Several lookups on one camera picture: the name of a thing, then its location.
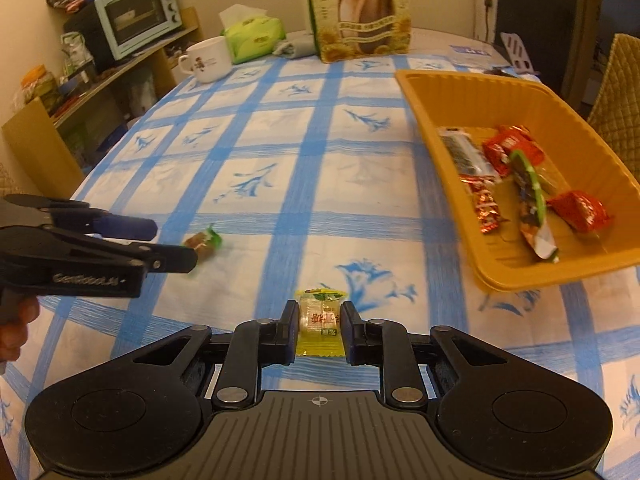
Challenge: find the blue checked tablecloth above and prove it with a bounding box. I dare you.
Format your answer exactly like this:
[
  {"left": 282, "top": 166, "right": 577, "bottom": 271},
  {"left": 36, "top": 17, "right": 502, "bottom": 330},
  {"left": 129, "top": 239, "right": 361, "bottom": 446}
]
[{"left": 0, "top": 35, "right": 640, "bottom": 480}]

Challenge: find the black fridge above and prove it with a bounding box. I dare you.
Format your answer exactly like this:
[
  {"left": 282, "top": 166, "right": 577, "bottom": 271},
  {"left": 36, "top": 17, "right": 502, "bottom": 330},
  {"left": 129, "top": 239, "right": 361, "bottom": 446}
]
[{"left": 492, "top": 0, "right": 581, "bottom": 102}]

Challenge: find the dark snack packet clear wrapper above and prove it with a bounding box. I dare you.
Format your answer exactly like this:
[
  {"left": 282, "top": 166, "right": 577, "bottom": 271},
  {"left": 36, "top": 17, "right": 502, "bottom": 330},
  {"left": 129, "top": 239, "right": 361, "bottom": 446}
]
[{"left": 439, "top": 127, "right": 502, "bottom": 183}]

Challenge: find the red white patterned snack packet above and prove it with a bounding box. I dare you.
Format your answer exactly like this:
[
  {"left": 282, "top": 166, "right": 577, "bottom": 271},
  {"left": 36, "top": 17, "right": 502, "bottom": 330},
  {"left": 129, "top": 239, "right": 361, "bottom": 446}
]
[{"left": 460, "top": 174, "right": 503, "bottom": 236}]

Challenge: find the large sunflower seed bag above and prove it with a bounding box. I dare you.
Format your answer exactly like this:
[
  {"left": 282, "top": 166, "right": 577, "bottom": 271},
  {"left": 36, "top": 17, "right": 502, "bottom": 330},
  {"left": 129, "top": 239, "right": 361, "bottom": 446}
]
[{"left": 305, "top": 0, "right": 414, "bottom": 64}]

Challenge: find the grey blue phone stand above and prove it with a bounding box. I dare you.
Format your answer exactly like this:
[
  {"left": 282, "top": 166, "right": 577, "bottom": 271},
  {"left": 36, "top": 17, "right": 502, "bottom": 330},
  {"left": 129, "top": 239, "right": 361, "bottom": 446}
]
[{"left": 487, "top": 31, "right": 536, "bottom": 79}]

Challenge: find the orange plastic tray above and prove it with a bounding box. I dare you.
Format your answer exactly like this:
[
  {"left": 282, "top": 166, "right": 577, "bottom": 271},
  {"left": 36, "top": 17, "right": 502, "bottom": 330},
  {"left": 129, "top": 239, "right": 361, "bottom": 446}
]
[{"left": 395, "top": 70, "right": 640, "bottom": 294}]

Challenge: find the yellow candy packet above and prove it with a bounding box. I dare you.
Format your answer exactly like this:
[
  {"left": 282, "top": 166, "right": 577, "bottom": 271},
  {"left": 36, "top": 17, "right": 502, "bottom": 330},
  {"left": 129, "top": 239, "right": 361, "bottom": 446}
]
[{"left": 295, "top": 288, "right": 349, "bottom": 358}]

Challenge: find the green candy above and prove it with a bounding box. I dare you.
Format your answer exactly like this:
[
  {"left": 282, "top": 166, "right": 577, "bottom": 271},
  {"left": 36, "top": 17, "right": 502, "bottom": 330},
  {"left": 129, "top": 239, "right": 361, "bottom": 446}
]
[{"left": 182, "top": 223, "right": 224, "bottom": 261}]

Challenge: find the chair with quilted cover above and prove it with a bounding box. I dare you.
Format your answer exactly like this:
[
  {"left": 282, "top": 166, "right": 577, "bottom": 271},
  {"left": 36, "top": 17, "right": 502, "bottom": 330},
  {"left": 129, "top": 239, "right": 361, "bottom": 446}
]
[{"left": 587, "top": 34, "right": 640, "bottom": 192}]

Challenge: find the light blue toaster oven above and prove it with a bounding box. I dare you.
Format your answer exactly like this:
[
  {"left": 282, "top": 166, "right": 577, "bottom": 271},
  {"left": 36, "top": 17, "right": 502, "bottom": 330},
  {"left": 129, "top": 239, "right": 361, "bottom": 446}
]
[{"left": 94, "top": 0, "right": 184, "bottom": 61}]

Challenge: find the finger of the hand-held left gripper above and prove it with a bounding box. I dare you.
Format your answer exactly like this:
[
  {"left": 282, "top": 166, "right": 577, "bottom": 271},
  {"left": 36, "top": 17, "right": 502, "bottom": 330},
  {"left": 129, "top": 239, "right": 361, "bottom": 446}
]
[
  {"left": 45, "top": 230, "right": 199, "bottom": 276},
  {"left": 0, "top": 194, "right": 159, "bottom": 241}
]

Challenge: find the black appliance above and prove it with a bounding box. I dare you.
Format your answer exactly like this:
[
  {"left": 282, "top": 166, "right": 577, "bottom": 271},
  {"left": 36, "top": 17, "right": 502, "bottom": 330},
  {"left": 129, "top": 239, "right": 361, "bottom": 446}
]
[{"left": 62, "top": 7, "right": 119, "bottom": 74}]

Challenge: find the grey cloth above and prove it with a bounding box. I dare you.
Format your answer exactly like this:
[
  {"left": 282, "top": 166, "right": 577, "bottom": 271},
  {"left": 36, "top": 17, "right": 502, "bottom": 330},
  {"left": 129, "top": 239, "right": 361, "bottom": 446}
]
[{"left": 272, "top": 32, "right": 319, "bottom": 59}]

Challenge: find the jar with orange lid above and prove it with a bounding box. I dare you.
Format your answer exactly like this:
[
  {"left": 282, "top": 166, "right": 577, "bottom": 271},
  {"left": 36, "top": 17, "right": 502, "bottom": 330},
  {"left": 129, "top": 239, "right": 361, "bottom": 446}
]
[{"left": 20, "top": 65, "right": 59, "bottom": 112}]

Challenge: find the green tissue pack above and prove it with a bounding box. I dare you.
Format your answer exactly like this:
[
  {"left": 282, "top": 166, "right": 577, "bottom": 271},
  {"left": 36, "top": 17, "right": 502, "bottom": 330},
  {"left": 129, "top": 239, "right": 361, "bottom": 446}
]
[{"left": 218, "top": 4, "right": 287, "bottom": 65}]

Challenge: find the person's left hand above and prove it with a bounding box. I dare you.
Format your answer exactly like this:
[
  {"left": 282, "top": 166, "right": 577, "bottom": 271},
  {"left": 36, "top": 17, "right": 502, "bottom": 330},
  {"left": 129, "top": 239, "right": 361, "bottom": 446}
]
[{"left": 0, "top": 297, "right": 40, "bottom": 363}]

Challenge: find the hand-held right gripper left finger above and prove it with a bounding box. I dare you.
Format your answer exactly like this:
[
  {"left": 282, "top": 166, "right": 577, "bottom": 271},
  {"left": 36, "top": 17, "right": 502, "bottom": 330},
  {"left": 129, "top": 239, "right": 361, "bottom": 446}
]
[{"left": 131, "top": 300, "right": 301, "bottom": 409}]

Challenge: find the white mug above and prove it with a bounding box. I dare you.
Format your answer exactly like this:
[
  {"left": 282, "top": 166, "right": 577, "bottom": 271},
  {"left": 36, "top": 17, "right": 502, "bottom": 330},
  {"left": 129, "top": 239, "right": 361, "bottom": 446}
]
[{"left": 178, "top": 36, "right": 233, "bottom": 85}]

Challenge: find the wooden shelf unit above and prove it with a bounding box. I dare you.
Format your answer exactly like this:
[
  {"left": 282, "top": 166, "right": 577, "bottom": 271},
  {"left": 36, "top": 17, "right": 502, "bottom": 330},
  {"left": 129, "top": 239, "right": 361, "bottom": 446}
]
[{"left": 2, "top": 7, "right": 206, "bottom": 187}]

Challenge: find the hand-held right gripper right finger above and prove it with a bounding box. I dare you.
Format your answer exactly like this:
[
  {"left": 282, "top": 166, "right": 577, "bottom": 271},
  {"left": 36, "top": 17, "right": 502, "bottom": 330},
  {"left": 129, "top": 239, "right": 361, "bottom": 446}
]
[{"left": 340, "top": 300, "right": 507, "bottom": 409}]

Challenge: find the white green long snack packet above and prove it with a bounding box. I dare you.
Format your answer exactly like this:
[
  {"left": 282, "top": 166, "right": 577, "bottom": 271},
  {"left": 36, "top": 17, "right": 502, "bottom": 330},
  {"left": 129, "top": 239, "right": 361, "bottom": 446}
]
[{"left": 509, "top": 149, "right": 560, "bottom": 264}]

